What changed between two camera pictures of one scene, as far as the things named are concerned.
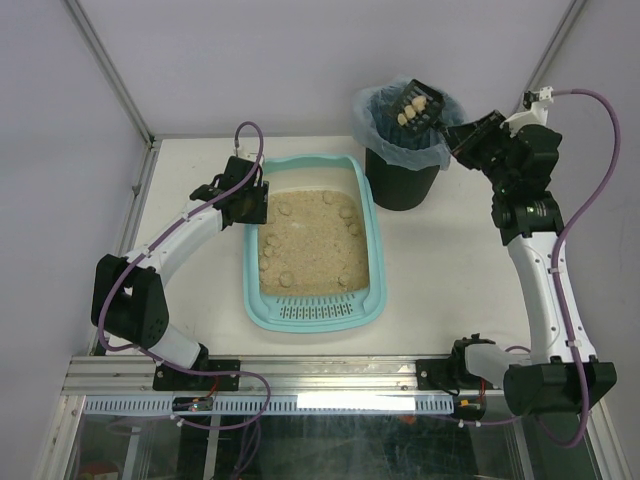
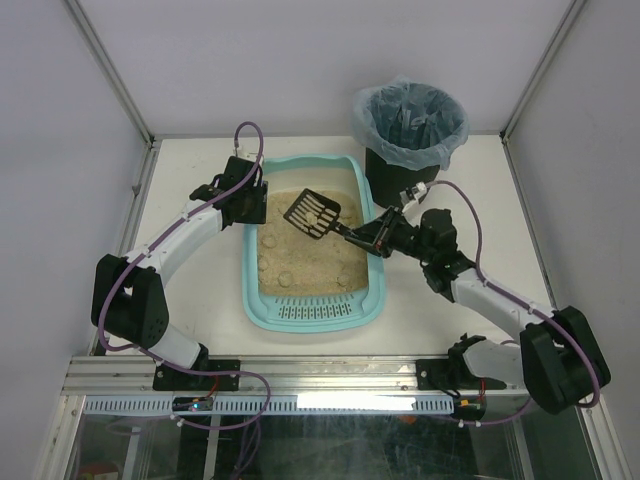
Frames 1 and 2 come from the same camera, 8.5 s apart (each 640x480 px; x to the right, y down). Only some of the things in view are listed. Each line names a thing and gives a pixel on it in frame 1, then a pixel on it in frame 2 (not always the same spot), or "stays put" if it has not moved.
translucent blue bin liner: [374, 109] stays put
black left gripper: [254, 203] stays put
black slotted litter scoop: [420, 109] → [316, 215]
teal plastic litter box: [318, 313] stays put
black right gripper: [470, 138] → [382, 236]
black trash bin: [395, 187] stays put
